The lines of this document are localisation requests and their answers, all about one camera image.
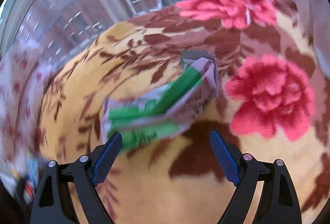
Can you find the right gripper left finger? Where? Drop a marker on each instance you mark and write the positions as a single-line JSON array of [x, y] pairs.
[[53, 202]]

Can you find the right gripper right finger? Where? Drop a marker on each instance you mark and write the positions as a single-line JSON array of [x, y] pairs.
[[279, 201]]

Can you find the green white carton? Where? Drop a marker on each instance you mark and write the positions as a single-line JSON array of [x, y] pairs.
[[166, 111]]

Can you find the folded floral white quilt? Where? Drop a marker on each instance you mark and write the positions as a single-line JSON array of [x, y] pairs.
[[24, 80]]

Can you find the floral plush blanket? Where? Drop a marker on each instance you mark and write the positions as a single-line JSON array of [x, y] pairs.
[[272, 102]]

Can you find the right sheer curtain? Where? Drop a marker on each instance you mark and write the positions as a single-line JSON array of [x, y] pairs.
[[314, 16]]

